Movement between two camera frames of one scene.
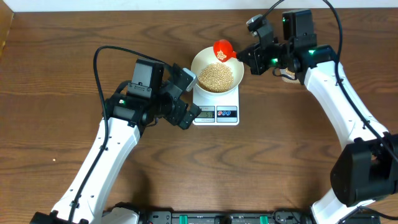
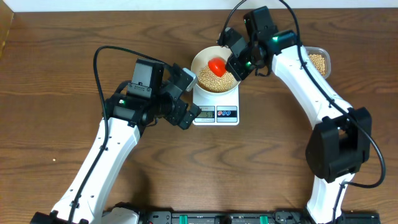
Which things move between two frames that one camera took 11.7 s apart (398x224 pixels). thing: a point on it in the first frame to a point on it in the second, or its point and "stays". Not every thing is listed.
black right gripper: (255, 61) to (232, 64)
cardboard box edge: (6, 17) stays
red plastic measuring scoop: (226, 47) to (217, 65)
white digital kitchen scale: (222, 110) stays
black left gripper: (174, 117) stays
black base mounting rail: (223, 216) stays
